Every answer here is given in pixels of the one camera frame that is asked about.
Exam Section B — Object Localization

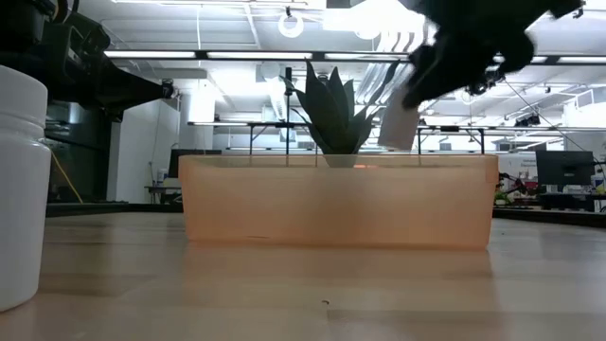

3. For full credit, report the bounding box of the orange translucent plastic basket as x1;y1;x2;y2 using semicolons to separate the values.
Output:
178;153;500;251

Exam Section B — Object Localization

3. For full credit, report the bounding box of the black metal frame table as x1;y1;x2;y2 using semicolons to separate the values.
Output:
187;120;487;156

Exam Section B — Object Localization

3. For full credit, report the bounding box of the white ring ceiling light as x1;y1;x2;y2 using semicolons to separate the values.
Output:
276;10;306;40

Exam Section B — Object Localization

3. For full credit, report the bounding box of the yellow cable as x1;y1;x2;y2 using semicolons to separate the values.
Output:
49;150;84;206

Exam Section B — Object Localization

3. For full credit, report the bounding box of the green agave plant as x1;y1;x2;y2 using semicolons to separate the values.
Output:
282;60;400;156

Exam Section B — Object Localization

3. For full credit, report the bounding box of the small white plant pot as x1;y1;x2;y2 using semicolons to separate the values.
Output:
323;153;359;169

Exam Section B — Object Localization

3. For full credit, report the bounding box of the large white pill bottle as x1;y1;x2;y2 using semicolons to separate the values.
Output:
0;64;52;313

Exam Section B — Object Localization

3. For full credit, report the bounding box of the small background side table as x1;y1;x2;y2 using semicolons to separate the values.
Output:
144;184;184;206

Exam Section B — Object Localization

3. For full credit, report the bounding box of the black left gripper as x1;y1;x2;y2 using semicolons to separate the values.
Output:
0;11;166;122

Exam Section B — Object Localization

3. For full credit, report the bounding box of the small white pill bottle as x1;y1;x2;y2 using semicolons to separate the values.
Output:
377;87;421;153

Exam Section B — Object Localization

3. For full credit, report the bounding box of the black office desk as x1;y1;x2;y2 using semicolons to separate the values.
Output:
538;190;606;213

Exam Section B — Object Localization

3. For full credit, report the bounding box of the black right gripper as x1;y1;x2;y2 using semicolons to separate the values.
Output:
401;0;586;110

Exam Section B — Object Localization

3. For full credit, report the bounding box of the black computer monitor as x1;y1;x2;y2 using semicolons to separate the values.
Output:
168;149;223;179
535;150;596;188

